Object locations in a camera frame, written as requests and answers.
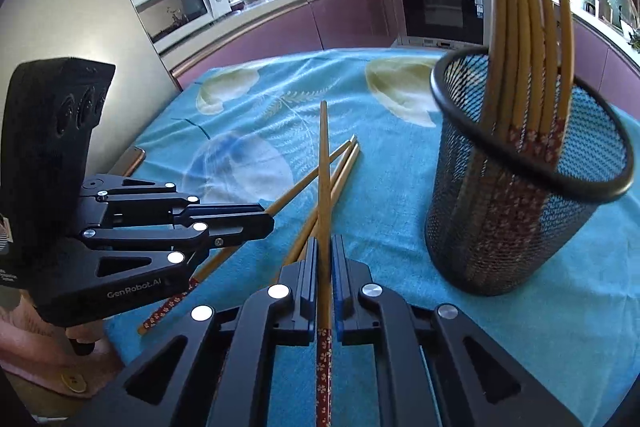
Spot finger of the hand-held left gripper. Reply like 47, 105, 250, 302
80, 214, 276, 258
80, 174, 268, 228

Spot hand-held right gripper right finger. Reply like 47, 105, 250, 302
330, 234, 583, 427

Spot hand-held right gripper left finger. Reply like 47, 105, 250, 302
85, 236, 321, 427

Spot red-ended wooden chopstick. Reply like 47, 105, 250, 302
315, 101, 335, 427
139, 134, 357, 336
285, 138, 357, 265
300, 142, 362, 260

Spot black mesh utensil holder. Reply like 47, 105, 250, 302
425, 47, 636, 297

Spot bunch of wooden chopsticks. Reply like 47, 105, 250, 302
470, 0, 576, 258

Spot grey refrigerator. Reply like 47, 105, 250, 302
0, 0, 183, 208

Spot blue floral tablecloth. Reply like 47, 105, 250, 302
105, 48, 640, 427

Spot white microwave oven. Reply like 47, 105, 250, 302
134, 0, 233, 48

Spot pink base cabinets with countertop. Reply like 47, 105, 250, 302
157, 0, 406, 92
570, 14, 640, 108

